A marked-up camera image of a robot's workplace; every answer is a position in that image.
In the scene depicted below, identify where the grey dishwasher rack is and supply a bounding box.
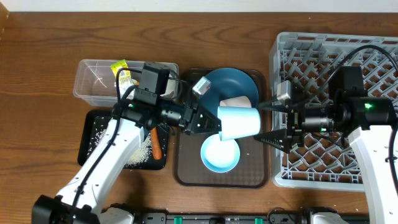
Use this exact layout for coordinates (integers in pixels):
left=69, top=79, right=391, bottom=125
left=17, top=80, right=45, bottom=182
left=269, top=32, right=397, bottom=192

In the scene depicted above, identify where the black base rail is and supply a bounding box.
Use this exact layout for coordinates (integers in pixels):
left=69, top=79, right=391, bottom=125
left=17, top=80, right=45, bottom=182
left=102, top=203, right=371, bottom=224

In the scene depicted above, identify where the dark blue plate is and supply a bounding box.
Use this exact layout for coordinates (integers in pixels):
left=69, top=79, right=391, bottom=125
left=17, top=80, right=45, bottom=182
left=198, top=68, right=259, bottom=116

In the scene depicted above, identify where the clear plastic bin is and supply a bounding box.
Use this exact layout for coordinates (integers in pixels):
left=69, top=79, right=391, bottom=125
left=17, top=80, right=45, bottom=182
left=73, top=59, right=178, bottom=107

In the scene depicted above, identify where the orange carrot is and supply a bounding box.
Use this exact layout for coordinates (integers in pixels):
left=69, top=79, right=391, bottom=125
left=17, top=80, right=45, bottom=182
left=150, top=128, right=162, bottom=160

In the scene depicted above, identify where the pink cup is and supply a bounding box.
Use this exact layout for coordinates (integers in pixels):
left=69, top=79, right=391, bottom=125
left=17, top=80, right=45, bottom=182
left=220, top=96, right=252, bottom=108

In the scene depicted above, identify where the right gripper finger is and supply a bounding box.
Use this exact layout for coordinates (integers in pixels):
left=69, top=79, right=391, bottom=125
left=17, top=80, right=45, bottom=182
left=254, top=129, right=292, bottom=153
left=257, top=100, right=290, bottom=113

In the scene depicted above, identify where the yellow green snack wrapper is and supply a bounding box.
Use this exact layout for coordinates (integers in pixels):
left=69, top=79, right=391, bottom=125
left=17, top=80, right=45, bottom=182
left=111, top=59, right=139, bottom=95

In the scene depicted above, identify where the brown serving tray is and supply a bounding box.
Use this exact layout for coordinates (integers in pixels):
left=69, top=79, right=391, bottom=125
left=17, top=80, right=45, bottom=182
left=174, top=68, right=269, bottom=189

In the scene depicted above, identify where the light blue cup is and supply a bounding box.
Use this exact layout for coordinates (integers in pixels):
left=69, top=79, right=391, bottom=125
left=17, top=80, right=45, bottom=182
left=217, top=106, right=261, bottom=141

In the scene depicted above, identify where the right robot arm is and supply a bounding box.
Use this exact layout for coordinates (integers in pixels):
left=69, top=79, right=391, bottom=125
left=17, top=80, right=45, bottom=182
left=254, top=66, right=397, bottom=223

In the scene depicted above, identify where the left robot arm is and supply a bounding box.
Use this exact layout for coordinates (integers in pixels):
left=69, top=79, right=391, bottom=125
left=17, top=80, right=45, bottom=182
left=31, top=62, right=221, bottom=223

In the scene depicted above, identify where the black plastic tray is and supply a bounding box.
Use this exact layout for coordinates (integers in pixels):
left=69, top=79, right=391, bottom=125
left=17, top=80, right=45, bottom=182
left=78, top=110, right=170, bottom=170

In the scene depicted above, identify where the white rice pile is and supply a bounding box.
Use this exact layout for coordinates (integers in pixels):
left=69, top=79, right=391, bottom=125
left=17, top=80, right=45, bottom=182
left=86, top=123, right=152, bottom=169

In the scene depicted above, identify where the light blue rice bowl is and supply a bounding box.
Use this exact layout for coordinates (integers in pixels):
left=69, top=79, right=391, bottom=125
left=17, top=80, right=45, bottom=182
left=200, top=134, right=241, bottom=173

